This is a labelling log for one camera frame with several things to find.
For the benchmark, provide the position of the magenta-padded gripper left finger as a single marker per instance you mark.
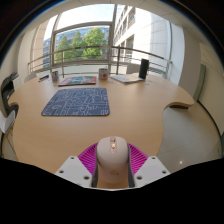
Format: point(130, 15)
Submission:
point(71, 170)

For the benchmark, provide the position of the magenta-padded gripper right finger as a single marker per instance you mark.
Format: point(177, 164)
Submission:
point(151, 168)

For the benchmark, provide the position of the beige computer mouse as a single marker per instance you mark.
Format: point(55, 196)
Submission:
point(112, 163)

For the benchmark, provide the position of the navy line-patterned mouse pad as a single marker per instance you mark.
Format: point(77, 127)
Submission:
point(76, 102)

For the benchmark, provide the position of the red and blue book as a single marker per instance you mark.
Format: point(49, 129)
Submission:
point(78, 80)

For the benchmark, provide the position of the light-coloured open booklet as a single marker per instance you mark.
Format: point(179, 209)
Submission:
point(125, 78)

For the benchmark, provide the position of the dark stapler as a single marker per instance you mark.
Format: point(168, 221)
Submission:
point(43, 78)

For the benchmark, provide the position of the black cylindrical speaker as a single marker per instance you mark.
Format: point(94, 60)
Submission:
point(144, 68)

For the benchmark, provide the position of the black printer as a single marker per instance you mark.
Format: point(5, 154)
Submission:
point(6, 90)

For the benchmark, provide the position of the metal balcony railing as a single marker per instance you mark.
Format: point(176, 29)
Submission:
point(117, 60)

